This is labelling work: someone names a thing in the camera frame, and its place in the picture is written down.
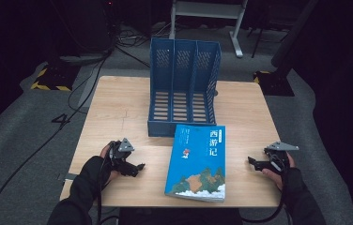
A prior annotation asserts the blue plastic file rack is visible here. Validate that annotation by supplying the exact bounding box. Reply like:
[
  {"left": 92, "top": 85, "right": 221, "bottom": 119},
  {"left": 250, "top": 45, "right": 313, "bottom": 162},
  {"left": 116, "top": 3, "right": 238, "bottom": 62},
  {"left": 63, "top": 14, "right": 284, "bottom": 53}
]
[{"left": 146, "top": 37, "right": 223, "bottom": 139}]

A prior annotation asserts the hand-held gripper cable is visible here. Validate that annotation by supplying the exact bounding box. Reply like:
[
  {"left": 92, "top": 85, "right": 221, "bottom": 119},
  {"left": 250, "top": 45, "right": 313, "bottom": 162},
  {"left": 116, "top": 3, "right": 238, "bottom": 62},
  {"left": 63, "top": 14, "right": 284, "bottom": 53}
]
[
  {"left": 95, "top": 141, "right": 117, "bottom": 225},
  {"left": 241, "top": 156, "right": 288, "bottom": 224}
]

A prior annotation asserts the tangle of floor cables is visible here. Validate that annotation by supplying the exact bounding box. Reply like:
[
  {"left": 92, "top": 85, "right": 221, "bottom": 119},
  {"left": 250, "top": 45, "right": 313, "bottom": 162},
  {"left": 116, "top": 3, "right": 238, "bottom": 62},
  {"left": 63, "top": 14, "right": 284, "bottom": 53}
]
[{"left": 115, "top": 24, "right": 154, "bottom": 49}]

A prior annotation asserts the blue book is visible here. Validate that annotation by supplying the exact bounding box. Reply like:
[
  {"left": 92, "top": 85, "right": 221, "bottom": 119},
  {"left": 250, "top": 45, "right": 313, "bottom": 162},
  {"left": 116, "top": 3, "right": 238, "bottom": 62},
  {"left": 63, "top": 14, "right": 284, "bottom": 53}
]
[{"left": 164, "top": 124, "right": 226, "bottom": 203}]

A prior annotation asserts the person's left hand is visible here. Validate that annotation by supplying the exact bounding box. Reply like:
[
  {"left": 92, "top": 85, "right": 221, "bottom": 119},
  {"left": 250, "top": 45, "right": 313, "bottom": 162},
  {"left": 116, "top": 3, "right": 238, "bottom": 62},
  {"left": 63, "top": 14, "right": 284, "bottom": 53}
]
[{"left": 84, "top": 142, "right": 122, "bottom": 189}]

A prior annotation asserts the person's right hand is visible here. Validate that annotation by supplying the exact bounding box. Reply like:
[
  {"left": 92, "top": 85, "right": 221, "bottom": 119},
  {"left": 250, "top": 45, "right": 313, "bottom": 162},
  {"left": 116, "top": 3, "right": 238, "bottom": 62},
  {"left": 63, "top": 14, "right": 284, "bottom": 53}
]
[{"left": 261, "top": 152, "right": 306, "bottom": 192}]

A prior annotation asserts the long black floor cable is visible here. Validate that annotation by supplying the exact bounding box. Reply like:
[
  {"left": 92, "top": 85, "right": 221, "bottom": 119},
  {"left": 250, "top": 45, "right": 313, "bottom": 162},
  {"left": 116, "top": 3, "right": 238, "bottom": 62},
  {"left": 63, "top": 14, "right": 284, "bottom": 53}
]
[{"left": 0, "top": 52, "right": 110, "bottom": 225}]

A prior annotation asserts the thin black stand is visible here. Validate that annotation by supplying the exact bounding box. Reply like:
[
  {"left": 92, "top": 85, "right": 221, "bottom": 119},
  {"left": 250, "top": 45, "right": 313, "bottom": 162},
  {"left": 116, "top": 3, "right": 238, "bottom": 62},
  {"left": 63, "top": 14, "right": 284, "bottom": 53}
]
[{"left": 248, "top": 8, "right": 288, "bottom": 59}]

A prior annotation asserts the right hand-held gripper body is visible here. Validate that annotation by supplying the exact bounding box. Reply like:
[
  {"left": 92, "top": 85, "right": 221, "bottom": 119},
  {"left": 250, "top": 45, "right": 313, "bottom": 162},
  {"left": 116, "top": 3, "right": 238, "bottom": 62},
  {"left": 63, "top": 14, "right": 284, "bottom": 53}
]
[{"left": 262, "top": 141, "right": 300, "bottom": 174}]

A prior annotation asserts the left hand-held gripper cable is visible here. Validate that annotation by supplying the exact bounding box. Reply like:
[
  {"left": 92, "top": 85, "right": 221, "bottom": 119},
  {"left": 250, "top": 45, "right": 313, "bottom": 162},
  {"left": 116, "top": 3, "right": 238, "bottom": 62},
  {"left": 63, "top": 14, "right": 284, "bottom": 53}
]
[{"left": 95, "top": 141, "right": 117, "bottom": 225}]

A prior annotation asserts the grey tape piece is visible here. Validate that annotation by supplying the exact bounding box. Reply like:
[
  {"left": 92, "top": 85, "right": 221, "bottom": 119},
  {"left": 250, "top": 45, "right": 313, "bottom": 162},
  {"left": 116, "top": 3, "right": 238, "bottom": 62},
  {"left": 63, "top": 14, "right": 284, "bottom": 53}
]
[{"left": 62, "top": 172, "right": 78, "bottom": 182}]

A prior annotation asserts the black yellow striped base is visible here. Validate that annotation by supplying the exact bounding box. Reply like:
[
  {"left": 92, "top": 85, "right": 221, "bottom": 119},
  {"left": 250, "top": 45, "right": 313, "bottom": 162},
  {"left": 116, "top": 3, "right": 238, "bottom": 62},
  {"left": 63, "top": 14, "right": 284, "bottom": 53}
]
[
  {"left": 29, "top": 60, "right": 83, "bottom": 93},
  {"left": 253, "top": 69, "right": 296, "bottom": 98}
]

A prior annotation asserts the black pole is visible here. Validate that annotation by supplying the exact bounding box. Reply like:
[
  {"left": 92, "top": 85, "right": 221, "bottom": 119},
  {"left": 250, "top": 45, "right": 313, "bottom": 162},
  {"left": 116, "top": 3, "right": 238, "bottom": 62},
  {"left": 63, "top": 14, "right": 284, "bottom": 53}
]
[{"left": 270, "top": 0, "right": 320, "bottom": 68}]

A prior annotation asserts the grey floor plate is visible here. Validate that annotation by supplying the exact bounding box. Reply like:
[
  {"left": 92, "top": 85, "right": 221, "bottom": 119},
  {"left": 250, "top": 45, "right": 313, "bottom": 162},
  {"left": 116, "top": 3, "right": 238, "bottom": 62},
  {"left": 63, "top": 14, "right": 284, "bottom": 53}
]
[{"left": 59, "top": 53, "right": 112, "bottom": 64}]

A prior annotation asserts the right hand-held gripper cable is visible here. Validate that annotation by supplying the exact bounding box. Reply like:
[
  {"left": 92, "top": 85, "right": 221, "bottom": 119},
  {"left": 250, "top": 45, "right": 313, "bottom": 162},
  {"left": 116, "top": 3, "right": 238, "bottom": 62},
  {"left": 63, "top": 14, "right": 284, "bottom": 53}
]
[{"left": 241, "top": 156, "right": 288, "bottom": 224}]

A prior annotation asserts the white metal stand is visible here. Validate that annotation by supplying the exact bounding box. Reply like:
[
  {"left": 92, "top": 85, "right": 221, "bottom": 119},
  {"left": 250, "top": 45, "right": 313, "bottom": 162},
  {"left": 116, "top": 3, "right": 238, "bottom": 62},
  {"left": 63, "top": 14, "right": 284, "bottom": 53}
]
[{"left": 168, "top": 0, "right": 250, "bottom": 59}]

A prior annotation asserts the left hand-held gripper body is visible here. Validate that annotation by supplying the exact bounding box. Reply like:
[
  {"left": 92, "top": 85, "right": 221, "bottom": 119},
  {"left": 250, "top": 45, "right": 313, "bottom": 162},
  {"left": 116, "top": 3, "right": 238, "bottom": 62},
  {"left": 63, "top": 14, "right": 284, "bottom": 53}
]
[{"left": 108, "top": 138, "right": 136, "bottom": 176}]

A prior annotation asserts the looped black floor cable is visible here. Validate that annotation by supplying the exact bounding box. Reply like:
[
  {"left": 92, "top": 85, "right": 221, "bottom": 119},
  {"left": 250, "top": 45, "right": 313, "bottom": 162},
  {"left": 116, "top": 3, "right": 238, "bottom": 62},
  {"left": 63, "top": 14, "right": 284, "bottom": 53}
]
[{"left": 67, "top": 54, "right": 110, "bottom": 115}]

